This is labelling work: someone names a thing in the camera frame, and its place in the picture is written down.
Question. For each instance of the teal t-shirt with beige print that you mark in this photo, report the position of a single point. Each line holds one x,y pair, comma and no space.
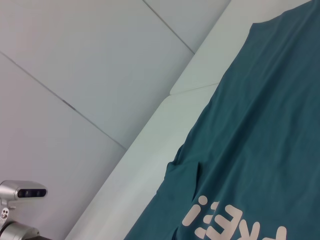
250,125

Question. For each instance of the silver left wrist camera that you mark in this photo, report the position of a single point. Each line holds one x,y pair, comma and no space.
22,191

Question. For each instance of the silver perforated camera bracket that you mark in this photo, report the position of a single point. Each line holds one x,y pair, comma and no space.
4,213

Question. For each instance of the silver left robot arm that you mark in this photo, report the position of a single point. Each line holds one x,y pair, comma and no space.
15,232

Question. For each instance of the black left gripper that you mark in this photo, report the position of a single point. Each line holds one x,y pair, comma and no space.
41,237

